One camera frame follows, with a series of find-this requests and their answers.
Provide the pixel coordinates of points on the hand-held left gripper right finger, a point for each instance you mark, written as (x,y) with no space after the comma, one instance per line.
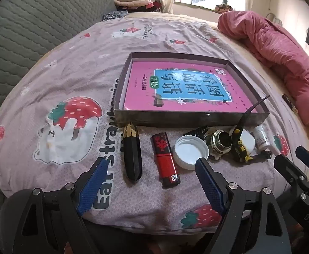
(210,187)

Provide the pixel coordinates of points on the black and gold lipstick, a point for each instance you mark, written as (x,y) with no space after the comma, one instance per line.
(133,156)

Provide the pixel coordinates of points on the pink and blue book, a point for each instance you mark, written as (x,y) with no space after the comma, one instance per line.
(186,90)

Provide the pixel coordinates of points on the stack of folded clothes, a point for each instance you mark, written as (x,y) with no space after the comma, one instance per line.
(133,0)

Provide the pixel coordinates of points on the red and black lighter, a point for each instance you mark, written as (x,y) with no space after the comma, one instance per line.
(166,161)

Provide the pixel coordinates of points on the white ribbed bottle cap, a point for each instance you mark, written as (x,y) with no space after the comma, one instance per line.
(190,152)

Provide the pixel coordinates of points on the shallow grey cardboard box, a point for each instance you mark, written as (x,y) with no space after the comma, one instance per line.
(143,121)

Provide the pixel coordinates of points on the black mattress label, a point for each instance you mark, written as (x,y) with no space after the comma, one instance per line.
(290,103)

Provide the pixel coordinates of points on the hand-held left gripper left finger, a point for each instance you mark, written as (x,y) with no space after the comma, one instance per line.
(90,190)

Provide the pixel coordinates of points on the dark patterned cloth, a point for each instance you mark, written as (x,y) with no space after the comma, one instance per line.
(114,15)

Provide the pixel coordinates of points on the white earbuds case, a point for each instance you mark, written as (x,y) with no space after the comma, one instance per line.
(248,140)

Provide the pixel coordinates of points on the grey quilted headboard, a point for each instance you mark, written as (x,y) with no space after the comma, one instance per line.
(38,23)

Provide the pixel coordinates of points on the pink quilt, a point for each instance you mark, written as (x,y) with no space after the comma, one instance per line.
(273,47)

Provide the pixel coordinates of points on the small white bottle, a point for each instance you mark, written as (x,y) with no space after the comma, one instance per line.
(260,137)

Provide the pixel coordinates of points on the brass threaded fitting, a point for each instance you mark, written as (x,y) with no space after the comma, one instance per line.
(220,144)

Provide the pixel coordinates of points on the patterned bag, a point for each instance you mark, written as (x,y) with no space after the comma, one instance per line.
(223,8)

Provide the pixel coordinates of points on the strawberry printed blanket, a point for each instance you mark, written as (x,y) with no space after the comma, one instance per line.
(64,84)

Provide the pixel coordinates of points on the yellow and black wristwatch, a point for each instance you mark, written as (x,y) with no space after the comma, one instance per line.
(239,150)

